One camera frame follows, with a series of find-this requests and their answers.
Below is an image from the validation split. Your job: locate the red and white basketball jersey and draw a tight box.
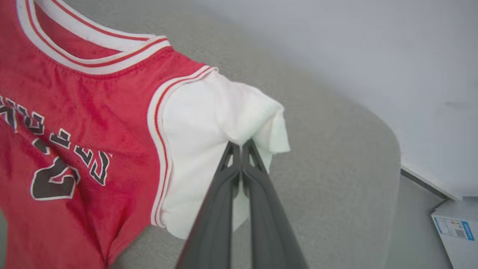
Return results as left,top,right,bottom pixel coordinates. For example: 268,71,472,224
0,0,291,269

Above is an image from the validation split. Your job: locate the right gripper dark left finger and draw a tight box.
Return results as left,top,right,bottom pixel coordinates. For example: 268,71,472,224
176,141,241,269

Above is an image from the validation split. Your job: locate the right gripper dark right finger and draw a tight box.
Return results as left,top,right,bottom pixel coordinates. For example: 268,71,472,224
242,139,308,269

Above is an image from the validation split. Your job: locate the grey fabric sofa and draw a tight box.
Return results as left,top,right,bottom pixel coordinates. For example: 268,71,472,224
0,0,402,269

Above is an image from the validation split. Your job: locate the white box with blue label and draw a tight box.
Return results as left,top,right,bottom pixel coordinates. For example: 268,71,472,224
431,200,478,269

